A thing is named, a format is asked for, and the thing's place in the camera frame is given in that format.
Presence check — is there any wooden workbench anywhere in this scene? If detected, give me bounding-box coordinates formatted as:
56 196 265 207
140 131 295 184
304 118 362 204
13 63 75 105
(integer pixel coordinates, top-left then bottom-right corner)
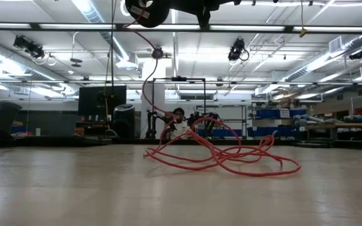
305 121 362 141

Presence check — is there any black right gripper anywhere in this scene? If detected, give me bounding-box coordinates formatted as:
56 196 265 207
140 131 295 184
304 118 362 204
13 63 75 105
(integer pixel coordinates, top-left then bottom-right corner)
168 0 242 28

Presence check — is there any overhead light bar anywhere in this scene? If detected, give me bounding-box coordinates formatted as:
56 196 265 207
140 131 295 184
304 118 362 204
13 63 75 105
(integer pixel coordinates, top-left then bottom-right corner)
0 21 362 35

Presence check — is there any background black rig frame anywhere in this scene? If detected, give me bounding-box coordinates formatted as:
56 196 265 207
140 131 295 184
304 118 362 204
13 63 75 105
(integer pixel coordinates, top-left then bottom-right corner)
151 76 207 139

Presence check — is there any shelf with blue bins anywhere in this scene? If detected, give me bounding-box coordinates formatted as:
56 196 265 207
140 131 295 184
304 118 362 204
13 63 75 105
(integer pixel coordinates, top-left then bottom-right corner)
250 106 309 139

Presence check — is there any thin yellow hanging cable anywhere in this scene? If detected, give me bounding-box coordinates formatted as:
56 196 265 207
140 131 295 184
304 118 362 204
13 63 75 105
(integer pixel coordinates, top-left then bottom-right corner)
103 46 112 130

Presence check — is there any white ceiling air vent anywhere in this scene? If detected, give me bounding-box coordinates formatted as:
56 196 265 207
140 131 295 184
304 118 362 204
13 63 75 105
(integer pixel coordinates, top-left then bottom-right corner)
328 36 344 55

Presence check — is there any person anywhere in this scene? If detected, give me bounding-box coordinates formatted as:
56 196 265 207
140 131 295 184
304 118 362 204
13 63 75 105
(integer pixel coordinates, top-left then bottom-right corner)
167 107 192 141

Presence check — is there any red cord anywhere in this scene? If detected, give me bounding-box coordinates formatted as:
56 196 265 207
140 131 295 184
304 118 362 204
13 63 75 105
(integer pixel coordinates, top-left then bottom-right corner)
123 12 302 178

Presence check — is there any yellow hanging power cord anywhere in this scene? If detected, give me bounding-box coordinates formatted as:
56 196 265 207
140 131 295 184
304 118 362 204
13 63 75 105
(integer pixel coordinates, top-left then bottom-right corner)
299 0 309 38

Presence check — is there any black monitor screen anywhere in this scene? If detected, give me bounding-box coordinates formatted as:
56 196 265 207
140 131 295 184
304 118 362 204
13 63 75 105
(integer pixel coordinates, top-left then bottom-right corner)
77 85 128 117

